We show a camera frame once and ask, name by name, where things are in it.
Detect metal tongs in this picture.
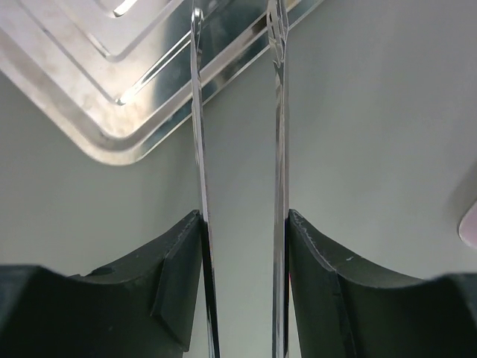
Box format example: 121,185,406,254
190,1,290,357

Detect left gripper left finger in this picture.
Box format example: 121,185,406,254
1,211,201,357

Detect silver metal tray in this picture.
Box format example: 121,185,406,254
0,0,329,167

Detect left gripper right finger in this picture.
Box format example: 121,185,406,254
288,210,476,357

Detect pink chocolate tin box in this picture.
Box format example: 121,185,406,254
458,202,477,249

